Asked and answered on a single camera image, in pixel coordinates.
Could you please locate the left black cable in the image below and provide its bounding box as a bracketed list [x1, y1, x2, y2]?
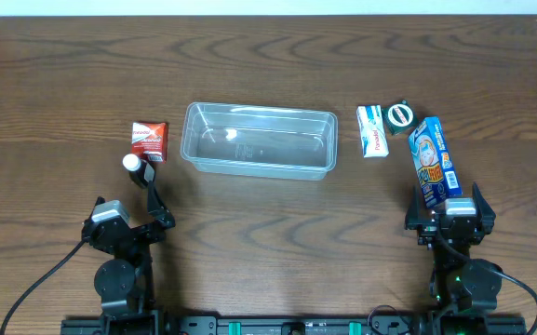
[0, 236, 87, 335]

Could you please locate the dark bottle white cap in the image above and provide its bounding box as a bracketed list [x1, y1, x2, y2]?
[122, 154, 155, 189]

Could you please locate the red Panadol box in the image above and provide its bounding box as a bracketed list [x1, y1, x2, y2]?
[131, 122, 168, 163]

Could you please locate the green Zam-Buk box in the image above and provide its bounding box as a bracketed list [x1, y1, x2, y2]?
[383, 100, 419, 136]

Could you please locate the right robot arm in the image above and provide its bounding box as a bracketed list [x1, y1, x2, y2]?
[405, 185, 502, 314]

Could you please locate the white Panadol box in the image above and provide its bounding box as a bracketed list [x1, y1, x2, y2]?
[356, 105, 389, 158]

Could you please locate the right black cable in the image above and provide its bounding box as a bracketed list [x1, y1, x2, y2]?
[435, 227, 537, 335]

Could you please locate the black cable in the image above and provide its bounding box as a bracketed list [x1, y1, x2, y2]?
[0, 236, 87, 335]
[435, 227, 537, 335]

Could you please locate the clear plastic container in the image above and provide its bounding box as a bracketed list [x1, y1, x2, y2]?
[181, 102, 338, 181]

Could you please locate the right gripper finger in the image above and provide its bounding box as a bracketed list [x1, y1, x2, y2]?
[472, 182, 496, 221]
[407, 186, 421, 221]

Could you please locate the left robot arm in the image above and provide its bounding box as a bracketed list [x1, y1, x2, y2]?
[81, 182, 175, 318]

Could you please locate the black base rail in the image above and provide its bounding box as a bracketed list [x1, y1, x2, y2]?
[60, 315, 527, 335]

